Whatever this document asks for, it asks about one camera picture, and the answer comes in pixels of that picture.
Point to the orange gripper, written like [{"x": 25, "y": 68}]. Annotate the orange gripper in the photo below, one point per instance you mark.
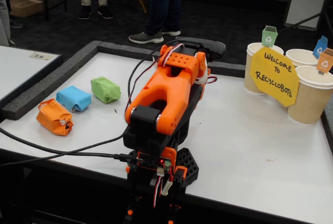
[{"x": 214, "y": 48}]

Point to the green paper bundle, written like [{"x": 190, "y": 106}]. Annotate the green paper bundle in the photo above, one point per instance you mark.
[{"x": 104, "y": 90}]

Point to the blue paper bundle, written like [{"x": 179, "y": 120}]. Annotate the blue paper bundle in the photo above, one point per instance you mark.
[{"x": 72, "y": 98}]

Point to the black robot base clamp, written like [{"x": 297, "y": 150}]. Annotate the black robot base clamp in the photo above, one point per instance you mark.
[{"x": 187, "y": 164}]

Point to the orange and black robot arm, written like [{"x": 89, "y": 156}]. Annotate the orange and black robot arm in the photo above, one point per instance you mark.
[{"x": 161, "y": 91}]

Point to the short black foam strip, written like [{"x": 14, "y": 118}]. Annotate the short black foam strip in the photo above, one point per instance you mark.
[{"x": 229, "y": 69}]

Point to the paper cup with green tag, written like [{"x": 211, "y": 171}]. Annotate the paper cup with green tag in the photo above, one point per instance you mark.
[{"x": 249, "y": 78}]

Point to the green recycling bin tag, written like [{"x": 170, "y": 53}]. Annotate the green recycling bin tag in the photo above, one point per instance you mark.
[{"x": 269, "y": 38}]

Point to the yellow welcome paper sign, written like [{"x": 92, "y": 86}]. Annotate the yellow welcome paper sign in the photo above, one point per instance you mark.
[{"x": 273, "y": 83}]

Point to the black foam border strip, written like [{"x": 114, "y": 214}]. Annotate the black foam border strip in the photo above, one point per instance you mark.
[
  {"x": 328, "y": 130},
  {"x": 46, "y": 83},
  {"x": 125, "y": 50}
]

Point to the paper cup with blue tag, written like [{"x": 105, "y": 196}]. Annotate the paper cup with blue tag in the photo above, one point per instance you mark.
[{"x": 301, "y": 56}]

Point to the orange cased controller board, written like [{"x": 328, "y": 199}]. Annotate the orange cased controller board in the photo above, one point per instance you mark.
[{"x": 153, "y": 160}]

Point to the paper cup with orange tag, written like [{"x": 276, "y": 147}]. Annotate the paper cup with orange tag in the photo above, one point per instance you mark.
[{"x": 309, "y": 102}]

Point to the blue recycling bin tag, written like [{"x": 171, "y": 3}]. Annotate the blue recycling bin tag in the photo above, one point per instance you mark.
[{"x": 318, "y": 50}]

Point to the orange recycling bin tag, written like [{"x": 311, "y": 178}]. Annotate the orange recycling bin tag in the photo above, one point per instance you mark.
[{"x": 325, "y": 63}]

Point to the orange paper bundle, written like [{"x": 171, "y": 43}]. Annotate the orange paper bundle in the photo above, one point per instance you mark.
[{"x": 52, "y": 118}]

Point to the paper label sticker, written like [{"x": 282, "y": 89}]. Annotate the paper label sticker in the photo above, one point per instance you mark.
[{"x": 41, "y": 56}]

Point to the white table with black edge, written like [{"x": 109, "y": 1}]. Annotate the white table with black edge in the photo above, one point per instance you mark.
[{"x": 18, "y": 70}]

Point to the brown cardboard box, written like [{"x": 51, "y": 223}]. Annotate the brown cardboard box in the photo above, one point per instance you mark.
[{"x": 26, "y": 7}]

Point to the person in light grey trousers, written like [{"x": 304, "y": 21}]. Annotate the person in light grey trousers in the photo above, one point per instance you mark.
[{"x": 4, "y": 21}]

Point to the white panel with black frame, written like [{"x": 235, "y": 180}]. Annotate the white panel with black frame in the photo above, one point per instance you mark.
[{"x": 304, "y": 3}]

